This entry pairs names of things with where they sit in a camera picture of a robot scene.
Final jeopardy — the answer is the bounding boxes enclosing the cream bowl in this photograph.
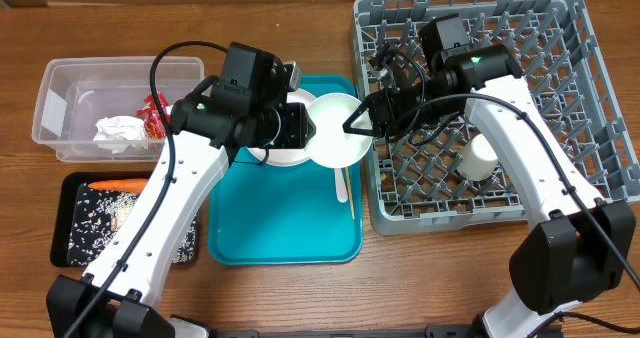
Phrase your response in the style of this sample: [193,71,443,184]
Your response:
[304,93,373,169]

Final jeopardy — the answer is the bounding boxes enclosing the white small cup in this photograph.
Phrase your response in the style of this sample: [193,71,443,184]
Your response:
[457,134,499,181]

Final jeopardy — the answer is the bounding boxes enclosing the red snack wrapper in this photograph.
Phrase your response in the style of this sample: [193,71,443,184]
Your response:
[136,94,167,140]

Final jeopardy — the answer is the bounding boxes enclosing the orange carrot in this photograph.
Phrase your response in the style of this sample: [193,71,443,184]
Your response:
[89,178,148,194]

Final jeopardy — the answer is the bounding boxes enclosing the white tissue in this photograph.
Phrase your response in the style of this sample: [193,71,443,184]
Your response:
[93,116,148,154]

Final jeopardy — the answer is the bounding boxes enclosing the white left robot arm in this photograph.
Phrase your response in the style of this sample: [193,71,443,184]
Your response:
[46,43,315,337]

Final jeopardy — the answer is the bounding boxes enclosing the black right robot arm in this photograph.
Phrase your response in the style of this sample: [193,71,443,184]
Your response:
[357,14,636,337]

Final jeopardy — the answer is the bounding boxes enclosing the pink plate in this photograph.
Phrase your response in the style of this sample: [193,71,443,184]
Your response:
[266,89,316,167]

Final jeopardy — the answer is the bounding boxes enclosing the white plastic fork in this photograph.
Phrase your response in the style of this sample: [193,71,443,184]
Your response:
[334,168,348,203]

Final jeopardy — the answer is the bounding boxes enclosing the wooden chopstick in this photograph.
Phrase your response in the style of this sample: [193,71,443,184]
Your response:
[344,167,355,221]

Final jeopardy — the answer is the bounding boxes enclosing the grey dish rack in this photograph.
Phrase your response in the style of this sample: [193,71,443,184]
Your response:
[353,0,639,235]

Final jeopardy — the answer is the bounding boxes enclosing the teal plastic tray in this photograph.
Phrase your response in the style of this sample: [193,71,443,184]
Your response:
[207,74,364,267]

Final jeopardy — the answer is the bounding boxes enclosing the spilled rice and peanuts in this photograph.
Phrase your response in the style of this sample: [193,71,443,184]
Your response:
[67,182,199,266]

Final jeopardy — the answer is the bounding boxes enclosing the clear plastic bin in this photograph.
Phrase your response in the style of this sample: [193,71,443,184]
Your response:
[31,56,206,164]

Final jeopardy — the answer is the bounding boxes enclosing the black tray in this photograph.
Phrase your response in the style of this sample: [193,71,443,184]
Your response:
[49,170,201,269]

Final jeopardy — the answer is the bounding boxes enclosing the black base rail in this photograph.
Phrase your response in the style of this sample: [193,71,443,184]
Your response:
[210,325,478,338]

